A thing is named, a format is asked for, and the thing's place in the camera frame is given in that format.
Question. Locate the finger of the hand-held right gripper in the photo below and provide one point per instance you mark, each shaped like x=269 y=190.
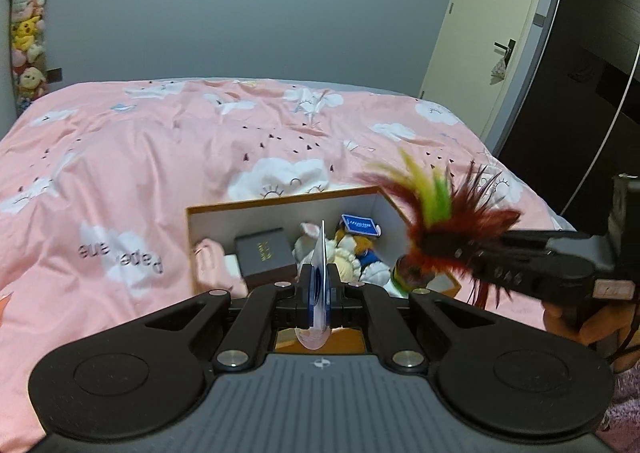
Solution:
x=525 y=243
x=515 y=273

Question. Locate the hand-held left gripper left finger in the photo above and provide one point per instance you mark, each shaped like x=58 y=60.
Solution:
x=304 y=298

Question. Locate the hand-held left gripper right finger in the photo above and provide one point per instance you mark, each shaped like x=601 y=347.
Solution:
x=336 y=298

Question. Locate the white crochet bunny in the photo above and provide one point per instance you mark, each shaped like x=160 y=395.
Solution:
x=345 y=259

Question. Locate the thin white card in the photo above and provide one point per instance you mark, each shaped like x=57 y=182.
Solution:
x=318 y=253

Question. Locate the brown plush bear blue jacket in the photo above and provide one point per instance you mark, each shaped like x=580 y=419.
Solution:
x=367 y=253

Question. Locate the orange cardboard box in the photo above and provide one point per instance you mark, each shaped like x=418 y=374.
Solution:
x=280 y=213

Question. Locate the red yellow green feather toy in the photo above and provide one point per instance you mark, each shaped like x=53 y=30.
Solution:
x=435 y=213

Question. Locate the pink folding selfie stick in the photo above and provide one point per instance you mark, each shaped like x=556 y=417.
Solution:
x=215 y=263

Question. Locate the person's right hand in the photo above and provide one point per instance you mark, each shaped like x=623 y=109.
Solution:
x=595 y=323

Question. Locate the small black box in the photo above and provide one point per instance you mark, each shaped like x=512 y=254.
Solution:
x=265 y=255

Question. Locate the dark round multicolour toy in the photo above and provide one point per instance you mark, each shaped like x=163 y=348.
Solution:
x=412 y=275

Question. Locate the purple fluffy rug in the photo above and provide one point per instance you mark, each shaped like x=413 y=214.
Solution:
x=625 y=398

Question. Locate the small hanging charm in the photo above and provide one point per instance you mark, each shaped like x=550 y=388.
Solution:
x=498 y=70

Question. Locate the dark wardrobe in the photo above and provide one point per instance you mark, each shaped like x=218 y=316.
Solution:
x=600 y=33

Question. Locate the pink cloud print blanket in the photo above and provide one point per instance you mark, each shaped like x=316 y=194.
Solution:
x=125 y=158

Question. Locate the cream door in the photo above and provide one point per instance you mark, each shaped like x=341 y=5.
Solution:
x=475 y=8

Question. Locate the hanging column of plush toys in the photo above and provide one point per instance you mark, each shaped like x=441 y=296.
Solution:
x=27 y=33

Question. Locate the dark wall socket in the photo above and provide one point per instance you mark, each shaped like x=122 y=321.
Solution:
x=55 y=74

